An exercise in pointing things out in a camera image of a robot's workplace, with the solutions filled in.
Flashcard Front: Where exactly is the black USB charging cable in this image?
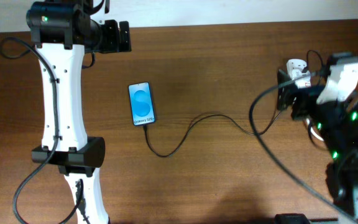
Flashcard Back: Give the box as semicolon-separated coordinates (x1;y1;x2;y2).
142;49;326;159

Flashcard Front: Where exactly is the blue screen Galaxy smartphone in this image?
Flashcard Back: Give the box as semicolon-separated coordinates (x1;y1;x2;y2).
128;82;156;126

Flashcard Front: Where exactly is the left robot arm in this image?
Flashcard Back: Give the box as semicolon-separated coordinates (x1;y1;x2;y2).
26;1;131;223

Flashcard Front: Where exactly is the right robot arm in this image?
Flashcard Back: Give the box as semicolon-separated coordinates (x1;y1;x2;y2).
277;63;358;221

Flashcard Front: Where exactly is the white USB charger plug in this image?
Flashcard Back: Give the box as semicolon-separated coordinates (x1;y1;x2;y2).
290;67;311;88

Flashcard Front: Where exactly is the white power strip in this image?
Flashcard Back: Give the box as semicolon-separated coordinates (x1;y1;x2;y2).
286;58;311;88

